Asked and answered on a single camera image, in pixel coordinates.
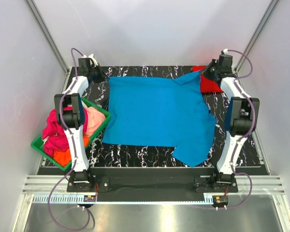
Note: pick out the aluminium frame rail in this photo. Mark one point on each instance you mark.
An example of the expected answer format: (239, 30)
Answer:
(35, 184)

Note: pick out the blue t shirt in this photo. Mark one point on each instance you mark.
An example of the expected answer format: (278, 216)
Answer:
(155, 111)

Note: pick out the red folded t shirt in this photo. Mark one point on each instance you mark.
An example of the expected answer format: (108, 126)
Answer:
(206, 85)

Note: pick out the light pink t shirt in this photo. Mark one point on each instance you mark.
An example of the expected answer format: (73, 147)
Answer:
(95, 118)

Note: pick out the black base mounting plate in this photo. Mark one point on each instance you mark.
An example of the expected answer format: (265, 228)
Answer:
(108, 183)

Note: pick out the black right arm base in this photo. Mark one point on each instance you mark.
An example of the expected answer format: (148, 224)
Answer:
(216, 183)

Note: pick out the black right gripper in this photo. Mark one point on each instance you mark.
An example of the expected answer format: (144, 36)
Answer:
(205, 73)

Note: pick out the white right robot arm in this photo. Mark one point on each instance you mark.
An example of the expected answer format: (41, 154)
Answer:
(242, 113)

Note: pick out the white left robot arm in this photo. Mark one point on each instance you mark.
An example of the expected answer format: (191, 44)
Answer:
(70, 111)

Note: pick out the green plastic basket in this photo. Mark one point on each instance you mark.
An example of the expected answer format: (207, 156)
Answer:
(37, 144)

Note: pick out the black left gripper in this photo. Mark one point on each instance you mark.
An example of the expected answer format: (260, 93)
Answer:
(102, 76)

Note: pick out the white slotted cable duct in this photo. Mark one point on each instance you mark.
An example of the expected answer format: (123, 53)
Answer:
(103, 198)

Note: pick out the magenta t shirt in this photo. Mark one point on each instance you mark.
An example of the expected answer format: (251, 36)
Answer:
(53, 136)

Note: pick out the orange t shirt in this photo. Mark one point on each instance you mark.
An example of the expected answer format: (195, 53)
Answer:
(62, 154)

